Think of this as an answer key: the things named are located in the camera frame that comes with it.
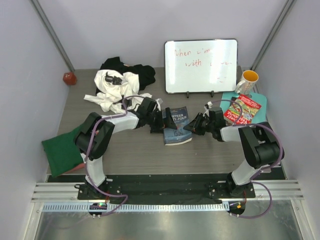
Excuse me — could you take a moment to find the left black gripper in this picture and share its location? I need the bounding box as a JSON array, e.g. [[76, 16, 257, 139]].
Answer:
[[146, 108, 177, 134]]

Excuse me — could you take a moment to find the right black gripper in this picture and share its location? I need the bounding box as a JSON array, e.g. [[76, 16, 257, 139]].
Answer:
[[184, 113, 215, 136]]

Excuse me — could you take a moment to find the blue Nineteen Eighty-Four book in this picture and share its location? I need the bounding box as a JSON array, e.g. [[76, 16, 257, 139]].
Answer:
[[163, 106, 193, 146]]

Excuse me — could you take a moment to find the white t-shirt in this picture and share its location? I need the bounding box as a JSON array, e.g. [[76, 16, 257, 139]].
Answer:
[[83, 69, 153, 114]]

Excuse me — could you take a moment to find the red Treehouse book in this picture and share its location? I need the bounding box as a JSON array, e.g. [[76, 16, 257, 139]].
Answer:
[[223, 94, 262, 125]]

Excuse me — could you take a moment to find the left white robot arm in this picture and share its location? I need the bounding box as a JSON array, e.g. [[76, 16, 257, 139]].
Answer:
[[74, 97, 178, 200]]

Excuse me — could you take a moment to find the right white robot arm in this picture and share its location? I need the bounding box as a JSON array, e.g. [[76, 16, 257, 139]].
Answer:
[[183, 107, 285, 198]]

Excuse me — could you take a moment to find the black t-shirt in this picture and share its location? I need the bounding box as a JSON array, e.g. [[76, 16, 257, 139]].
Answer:
[[100, 56, 156, 91]]

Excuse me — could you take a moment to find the white whiteboard with writing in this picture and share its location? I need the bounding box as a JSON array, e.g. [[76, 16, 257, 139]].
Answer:
[[164, 38, 238, 94]]

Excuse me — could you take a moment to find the teal cutting board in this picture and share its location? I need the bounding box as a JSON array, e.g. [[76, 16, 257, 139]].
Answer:
[[220, 91, 267, 124]]

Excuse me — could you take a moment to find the white mug yellow inside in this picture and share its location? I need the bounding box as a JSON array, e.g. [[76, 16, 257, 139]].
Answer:
[[235, 70, 259, 95]]

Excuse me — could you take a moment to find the folded pink t-shirt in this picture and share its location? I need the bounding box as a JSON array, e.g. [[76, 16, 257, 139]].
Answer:
[[65, 163, 85, 174]]

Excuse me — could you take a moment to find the red cube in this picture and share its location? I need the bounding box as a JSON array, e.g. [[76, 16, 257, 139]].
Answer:
[[62, 72, 77, 86]]

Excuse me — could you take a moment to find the folded green t-shirt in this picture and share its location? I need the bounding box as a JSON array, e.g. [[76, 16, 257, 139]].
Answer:
[[41, 125, 84, 178]]

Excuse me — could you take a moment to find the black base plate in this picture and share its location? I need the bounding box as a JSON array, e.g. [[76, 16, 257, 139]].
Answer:
[[74, 173, 256, 205]]

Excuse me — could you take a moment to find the slotted cable duct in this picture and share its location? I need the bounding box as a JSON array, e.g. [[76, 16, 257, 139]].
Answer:
[[42, 202, 230, 213]]

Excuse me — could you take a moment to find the right aluminium frame post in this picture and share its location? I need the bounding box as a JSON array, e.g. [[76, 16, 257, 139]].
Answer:
[[250, 0, 297, 71]]

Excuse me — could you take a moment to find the aluminium frame post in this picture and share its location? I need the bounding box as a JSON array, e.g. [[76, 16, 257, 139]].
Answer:
[[29, 0, 75, 72], [250, 0, 297, 71]]

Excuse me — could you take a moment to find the left aluminium frame post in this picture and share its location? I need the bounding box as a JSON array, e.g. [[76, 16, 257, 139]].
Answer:
[[29, 0, 75, 72]]

